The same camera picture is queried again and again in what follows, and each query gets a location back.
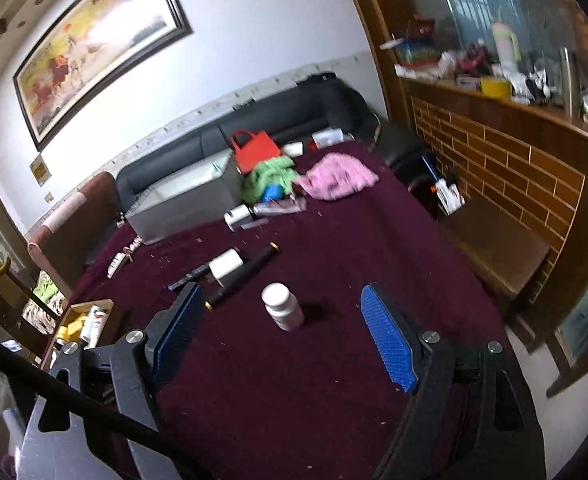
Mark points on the white tube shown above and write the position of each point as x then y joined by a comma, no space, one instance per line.
93,325

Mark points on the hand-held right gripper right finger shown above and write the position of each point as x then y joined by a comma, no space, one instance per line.
389,340

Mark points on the green cloth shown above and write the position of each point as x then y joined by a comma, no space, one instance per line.
269,175

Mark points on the cardboard box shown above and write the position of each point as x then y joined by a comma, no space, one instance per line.
115,325

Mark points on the white roll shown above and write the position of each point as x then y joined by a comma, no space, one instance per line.
292,148

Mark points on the green printed bag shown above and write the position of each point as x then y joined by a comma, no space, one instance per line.
44,300

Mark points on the steel thermos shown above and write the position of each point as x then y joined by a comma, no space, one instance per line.
570,85

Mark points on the small blue item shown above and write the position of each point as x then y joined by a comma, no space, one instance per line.
273,193

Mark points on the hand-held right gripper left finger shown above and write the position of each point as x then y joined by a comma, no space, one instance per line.
179,320

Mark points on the wall outlet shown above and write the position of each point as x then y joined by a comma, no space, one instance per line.
49,196

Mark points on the black pen with gold ends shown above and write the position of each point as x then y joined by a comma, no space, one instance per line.
244,275

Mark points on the white charger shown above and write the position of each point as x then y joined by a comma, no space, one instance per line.
226,263

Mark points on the white and green tumbler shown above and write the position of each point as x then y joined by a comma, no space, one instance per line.
505,47

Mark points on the grey metal box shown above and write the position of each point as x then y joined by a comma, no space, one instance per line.
184,200

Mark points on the white and black box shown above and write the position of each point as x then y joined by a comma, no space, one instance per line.
236,217

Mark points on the framed wall painting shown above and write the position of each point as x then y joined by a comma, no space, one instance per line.
94,45

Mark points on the black sofa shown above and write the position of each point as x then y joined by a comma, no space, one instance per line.
274,115

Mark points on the wooden brick-pattern counter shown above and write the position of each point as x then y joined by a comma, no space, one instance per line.
499,160

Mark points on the black chair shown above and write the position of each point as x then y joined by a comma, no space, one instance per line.
399,145

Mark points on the red handbag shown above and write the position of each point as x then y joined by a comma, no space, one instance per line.
256,152

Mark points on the white and red carton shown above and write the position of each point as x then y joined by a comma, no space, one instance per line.
449,196

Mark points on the wooden bench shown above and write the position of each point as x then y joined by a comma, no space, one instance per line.
494,245

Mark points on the clear plastic container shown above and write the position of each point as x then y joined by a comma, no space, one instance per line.
328,139

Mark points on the yellow packet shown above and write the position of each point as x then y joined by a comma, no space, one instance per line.
71,327

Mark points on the pink cloth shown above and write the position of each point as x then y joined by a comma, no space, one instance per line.
339,177

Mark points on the pile of counter clutter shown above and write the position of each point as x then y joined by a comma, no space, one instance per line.
449,62

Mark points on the yellow container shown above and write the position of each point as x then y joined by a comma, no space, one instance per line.
496,87

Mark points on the thin purple pen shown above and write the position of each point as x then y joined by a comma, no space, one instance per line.
255,223

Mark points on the white pill bottle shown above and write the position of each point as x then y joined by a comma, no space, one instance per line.
281,305

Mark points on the yellow wall sticker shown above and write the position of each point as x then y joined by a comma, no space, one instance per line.
40,170

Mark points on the brown upholstered chair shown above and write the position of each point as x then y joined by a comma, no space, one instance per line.
74,230

